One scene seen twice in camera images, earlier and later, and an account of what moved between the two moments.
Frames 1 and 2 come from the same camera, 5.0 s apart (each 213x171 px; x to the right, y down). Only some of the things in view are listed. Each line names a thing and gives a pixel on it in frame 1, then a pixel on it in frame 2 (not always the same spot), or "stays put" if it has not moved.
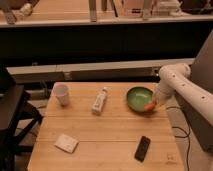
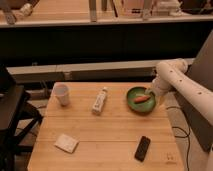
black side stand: (18, 120) stays put
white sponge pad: (66, 143) stays put
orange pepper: (150, 106) -> (141, 99)
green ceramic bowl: (138, 97) stays put
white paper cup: (61, 91) stays put
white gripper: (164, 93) -> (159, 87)
